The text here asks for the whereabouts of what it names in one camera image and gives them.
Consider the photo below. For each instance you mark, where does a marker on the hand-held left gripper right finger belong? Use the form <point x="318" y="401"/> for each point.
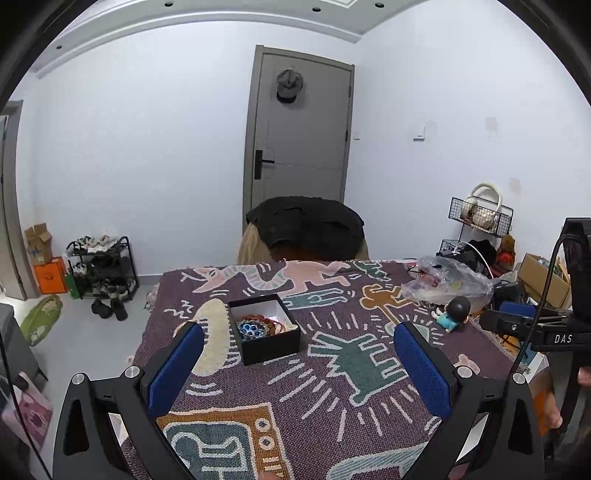
<point x="425" y="369"/>

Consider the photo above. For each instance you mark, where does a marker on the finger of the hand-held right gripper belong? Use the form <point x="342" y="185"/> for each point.
<point x="503" y="321"/>

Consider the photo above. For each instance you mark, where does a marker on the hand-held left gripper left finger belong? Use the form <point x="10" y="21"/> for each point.
<point x="178" y="364"/>

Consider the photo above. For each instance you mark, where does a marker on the black jewelry box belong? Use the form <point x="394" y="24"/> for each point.
<point x="272" y="346"/>

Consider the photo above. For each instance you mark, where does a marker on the person's right hand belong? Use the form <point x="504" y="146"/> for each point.
<point x="584" y="377"/>

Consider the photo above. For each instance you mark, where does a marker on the doll figure with black hair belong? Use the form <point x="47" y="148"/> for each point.
<point x="457" y="309"/>

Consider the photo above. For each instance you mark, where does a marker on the large cardboard box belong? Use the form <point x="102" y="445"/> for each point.
<point x="540" y="281"/>

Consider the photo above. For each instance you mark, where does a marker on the clear plastic bag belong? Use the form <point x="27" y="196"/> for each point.
<point x="448" y="281"/>

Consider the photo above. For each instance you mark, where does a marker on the brown plush bear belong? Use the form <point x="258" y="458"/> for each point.
<point x="507" y="247"/>

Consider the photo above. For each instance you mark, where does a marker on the person's foot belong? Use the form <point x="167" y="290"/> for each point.
<point x="555" y="417"/>

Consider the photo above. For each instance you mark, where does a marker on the black slipper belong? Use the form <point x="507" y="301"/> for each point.
<point x="120" y="309"/>
<point x="101" y="308"/>

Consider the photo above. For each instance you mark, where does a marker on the white handbag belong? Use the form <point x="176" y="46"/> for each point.
<point x="485" y="217"/>

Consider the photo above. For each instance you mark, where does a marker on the black shoe rack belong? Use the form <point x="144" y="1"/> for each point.
<point x="111" y="272"/>

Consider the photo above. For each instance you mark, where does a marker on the printed woven blanket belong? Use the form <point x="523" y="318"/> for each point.
<point x="314" y="401"/>

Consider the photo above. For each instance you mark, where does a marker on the green bag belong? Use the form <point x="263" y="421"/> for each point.
<point x="41" y="318"/>

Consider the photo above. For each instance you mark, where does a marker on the orange bag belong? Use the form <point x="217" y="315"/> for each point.
<point x="51" y="277"/>

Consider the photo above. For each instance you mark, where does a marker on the pink patterned bag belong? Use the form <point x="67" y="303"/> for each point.
<point x="27" y="410"/>

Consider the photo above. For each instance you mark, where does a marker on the grey cabinet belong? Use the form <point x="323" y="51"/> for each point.
<point x="14" y="341"/>

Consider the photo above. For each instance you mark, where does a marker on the small cardboard box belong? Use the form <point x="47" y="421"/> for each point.
<point x="39" y="249"/>

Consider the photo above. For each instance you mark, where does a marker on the black jacket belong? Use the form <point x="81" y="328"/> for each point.
<point x="304" y="226"/>

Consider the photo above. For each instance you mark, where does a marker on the grey door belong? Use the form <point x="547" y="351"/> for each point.
<point x="300" y="138"/>

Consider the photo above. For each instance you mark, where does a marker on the grey cap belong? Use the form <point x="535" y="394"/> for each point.
<point x="290" y="87"/>

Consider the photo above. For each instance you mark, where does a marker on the white light switch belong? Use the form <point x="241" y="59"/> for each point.
<point x="419" y="131"/>

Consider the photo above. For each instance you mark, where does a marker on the grey door frame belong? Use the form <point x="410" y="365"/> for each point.
<point x="9" y="207"/>

